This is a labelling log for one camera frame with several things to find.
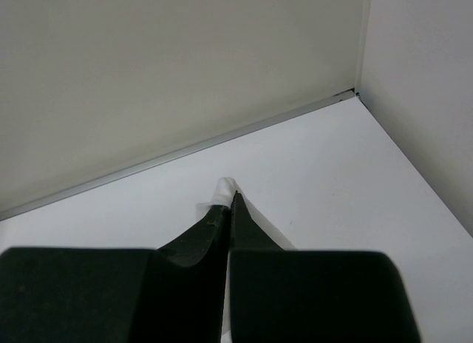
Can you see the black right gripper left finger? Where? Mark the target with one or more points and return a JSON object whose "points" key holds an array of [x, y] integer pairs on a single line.
{"points": [[171, 294]]}

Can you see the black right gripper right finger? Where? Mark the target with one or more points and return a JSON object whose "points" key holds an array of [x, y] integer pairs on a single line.
{"points": [[279, 295]]}

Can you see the white t shirt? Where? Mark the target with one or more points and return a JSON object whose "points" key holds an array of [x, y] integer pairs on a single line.
{"points": [[223, 196]]}

